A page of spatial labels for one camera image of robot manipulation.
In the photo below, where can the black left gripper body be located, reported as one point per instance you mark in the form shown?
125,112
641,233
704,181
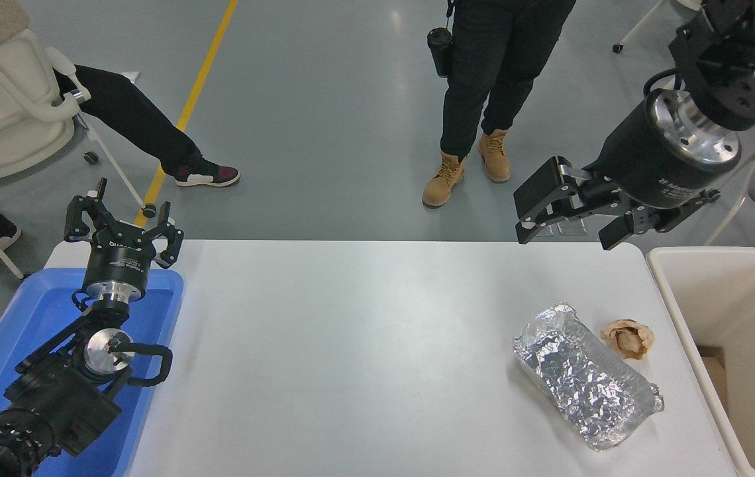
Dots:
119,255

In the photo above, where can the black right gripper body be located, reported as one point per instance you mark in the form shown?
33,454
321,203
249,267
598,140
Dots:
649,159

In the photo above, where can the foil plate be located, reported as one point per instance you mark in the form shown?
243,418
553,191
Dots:
583,377

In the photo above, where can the blue plastic tray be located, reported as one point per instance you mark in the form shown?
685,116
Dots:
33,318

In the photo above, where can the crumpled tan paper ball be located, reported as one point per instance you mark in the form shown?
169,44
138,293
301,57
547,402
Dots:
628,339

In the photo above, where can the seated person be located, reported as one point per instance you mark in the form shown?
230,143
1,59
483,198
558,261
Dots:
126,112

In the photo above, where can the white office chair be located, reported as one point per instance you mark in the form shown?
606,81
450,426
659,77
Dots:
6,112

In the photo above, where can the standing person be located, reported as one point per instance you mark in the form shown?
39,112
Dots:
483,66

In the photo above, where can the large pale bin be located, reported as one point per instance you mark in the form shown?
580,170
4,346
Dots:
748,298

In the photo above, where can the brown cardboard piece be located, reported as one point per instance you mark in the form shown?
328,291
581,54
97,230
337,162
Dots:
715,377

